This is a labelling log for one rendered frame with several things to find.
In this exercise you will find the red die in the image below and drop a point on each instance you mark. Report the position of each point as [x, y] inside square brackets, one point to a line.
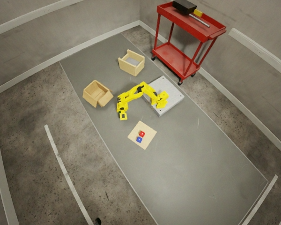
[142, 134]

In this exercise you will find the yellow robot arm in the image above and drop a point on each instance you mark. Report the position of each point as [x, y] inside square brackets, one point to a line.
[159, 99]

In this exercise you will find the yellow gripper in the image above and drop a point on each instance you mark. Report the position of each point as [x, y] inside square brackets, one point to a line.
[123, 114]

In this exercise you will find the beige flat mat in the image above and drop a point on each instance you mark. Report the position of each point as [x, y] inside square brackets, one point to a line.
[149, 134]

